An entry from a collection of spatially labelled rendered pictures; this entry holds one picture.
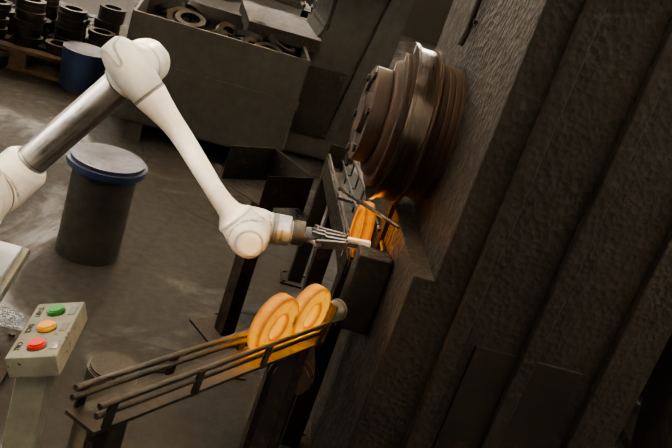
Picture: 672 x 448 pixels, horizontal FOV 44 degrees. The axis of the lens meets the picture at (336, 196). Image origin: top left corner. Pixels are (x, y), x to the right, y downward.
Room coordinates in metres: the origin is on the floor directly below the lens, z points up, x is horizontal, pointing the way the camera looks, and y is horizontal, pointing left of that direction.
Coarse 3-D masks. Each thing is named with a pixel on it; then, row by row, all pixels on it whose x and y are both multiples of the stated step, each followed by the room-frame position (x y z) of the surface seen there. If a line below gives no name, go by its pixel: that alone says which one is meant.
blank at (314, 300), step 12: (312, 288) 1.83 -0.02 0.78; (324, 288) 1.86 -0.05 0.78; (300, 300) 1.80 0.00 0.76; (312, 300) 1.81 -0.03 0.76; (324, 300) 1.87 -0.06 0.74; (300, 312) 1.78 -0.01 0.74; (312, 312) 1.88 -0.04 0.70; (324, 312) 1.89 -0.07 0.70; (300, 324) 1.79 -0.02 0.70; (312, 324) 1.85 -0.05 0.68
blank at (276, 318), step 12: (276, 300) 1.69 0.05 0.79; (288, 300) 1.71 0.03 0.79; (264, 312) 1.66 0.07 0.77; (276, 312) 1.67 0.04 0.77; (288, 312) 1.72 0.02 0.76; (252, 324) 1.65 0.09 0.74; (264, 324) 1.64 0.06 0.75; (276, 324) 1.74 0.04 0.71; (288, 324) 1.74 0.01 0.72; (252, 336) 1.64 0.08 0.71; (264, 336) 1.65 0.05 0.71; (276, 336) 1.71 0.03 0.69
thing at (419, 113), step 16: (416, 48) 2.34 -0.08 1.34; (416, 64) 2.26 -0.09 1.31; (432, 64) 2.27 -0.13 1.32; (416, 80) 2.19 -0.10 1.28; (432, 80) 2.22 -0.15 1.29; (416, 96) 2.17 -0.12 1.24; (432, 96) 2.19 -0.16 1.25; (416, 112) 2.16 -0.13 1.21; (432, 112) 2.17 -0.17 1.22; (416, 128) 2.15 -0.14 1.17; (400, 144) 2.13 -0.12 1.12; (416, 144) 2.14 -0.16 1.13; (400, 160) 2.14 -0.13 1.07; (416, 160) 2.15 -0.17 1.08; (384, 176) 2.16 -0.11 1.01; (400, 176) 2.16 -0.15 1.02; (368, 192) 2.31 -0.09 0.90; (384, 192) 2.21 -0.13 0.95; (400, 192) 2.20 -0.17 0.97
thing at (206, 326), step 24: (240, 168) 2.90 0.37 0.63; (264, 168) 2.98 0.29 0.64; (288, 168) 2.91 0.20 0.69; (240, 192) 2.76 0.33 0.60; (264, 192) 2.67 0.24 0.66; (288, 192) 2.74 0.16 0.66; (240, 264) 2.78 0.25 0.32; (240, 288) 2.79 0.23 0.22; (240, 312) 2.81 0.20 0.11; (216, 336) 2.76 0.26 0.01
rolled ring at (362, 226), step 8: (360, 208) 2.42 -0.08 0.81; (360, 216) 2.44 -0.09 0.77; (368, 216) 2.33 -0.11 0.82; (352, 224) 2.45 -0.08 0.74; (360, 224) 2.44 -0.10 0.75; (368, 224) 2.31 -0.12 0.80; (352, 232) 2.43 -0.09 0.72; (360, 232) 2.31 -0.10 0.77; (368, 232) 2.30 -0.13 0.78; (368, 240) 2.30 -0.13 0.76
